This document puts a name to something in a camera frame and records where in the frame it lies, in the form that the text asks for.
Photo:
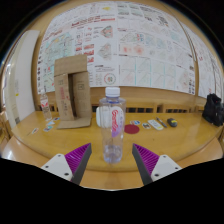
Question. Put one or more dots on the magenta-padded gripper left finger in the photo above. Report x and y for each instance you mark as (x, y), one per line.
(76, 158)

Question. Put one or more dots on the flat round red coaster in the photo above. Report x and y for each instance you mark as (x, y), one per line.
(132, 129)

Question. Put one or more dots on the wooden slatted bench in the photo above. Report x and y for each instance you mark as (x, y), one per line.
(146, 107)

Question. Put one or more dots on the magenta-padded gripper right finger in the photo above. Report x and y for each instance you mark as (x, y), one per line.
(148, 159)

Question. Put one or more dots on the small colourful card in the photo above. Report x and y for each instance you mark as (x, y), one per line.
(35, 130)
(56, 119)
(47, 128)
(50, 123)

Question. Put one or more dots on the clear plastic water bottle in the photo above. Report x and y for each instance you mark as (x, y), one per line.
(112, 140)

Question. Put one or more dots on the small clear red-labelled bottle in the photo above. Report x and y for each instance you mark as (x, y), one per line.
(46, 108)

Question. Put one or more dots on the group of printed wall posters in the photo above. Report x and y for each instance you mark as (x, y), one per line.
(140, 46)

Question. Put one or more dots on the brown cardboard box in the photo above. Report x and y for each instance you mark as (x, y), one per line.
(71, 86)

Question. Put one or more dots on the black bag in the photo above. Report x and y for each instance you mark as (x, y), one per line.
(213, 110)

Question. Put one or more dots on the white cup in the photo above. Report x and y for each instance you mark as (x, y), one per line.
(97, 117)

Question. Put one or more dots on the small dark picture sticker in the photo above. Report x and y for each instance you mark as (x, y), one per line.
(146, 125)

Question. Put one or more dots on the dark pen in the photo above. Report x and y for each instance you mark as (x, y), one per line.
(161, 122)

